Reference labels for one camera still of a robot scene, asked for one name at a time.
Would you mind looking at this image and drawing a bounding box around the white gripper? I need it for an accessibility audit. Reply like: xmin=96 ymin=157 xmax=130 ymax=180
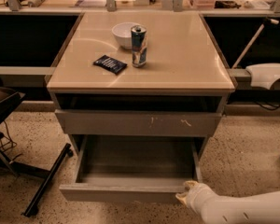
xmin=175 ymin=180 xmax=218 ymax=217

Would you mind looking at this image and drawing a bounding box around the grey drawer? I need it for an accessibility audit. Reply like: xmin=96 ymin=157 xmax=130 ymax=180
xmin=60 ymin=135 xmax=202 ymax=203
xmin=55 ymin=109 xmax=221 ymax=137

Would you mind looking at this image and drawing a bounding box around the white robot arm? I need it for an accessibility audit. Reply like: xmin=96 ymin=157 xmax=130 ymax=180
xmin=175 ymin=181 xmax=280 ymax=224

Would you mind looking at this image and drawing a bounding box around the grey top drawer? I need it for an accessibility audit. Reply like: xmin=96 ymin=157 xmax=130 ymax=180
xmin=55 ymin=109 xmax=221 ymax=137

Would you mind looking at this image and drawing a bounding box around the grey drawer cabinet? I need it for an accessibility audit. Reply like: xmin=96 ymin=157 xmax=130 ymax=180
xmin=48 ymin=11 xmax=235 ymax=148

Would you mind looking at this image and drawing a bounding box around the white curved plastic cover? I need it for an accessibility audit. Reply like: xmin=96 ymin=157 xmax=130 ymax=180
xmin=245 ymin=63 xmax=280 ymax=90

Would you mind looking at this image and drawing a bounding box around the dark blue snack packet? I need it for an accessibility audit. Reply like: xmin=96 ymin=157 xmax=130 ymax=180
xmin=92 ymin=55 xmax=127 ymax=75

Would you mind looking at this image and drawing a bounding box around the blue silver drink can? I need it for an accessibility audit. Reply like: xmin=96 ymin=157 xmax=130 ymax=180
xmin=131 ymin=25 xmax=147 ymax=68

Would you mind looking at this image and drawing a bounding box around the white bowl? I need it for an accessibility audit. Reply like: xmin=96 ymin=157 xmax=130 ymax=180
xmin=112 ymin=22 xmax=139 ymax=49

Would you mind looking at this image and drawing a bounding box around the white stick with black tip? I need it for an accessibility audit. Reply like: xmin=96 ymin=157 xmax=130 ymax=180
xmin=231 ymin=18 xmax=279 ymax=69

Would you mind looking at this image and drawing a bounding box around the black stand with legs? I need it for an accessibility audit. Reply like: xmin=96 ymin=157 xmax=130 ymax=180
xmin=0 ymin=85 xmax=75 ymax=218

